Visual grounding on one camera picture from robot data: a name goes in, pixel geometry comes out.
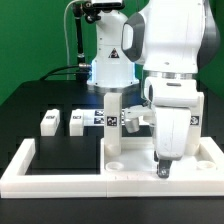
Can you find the white U-shaped obstacle frame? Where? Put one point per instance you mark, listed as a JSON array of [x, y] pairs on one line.
[[132, 174]]

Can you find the white desk top tray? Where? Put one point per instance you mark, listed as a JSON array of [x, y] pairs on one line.
[[138, 155]]

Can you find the fiducial marker base sheet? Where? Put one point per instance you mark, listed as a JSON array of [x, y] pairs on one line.
[[95, 117]]

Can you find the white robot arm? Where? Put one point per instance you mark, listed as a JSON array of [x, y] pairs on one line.
[[161, 47]]

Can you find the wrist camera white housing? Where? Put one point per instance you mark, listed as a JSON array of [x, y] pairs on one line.
[[134, 116]]

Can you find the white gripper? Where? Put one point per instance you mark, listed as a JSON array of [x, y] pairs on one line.
[[170, 137]]

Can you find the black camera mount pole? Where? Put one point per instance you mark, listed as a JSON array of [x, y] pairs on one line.
[[80, 36]]

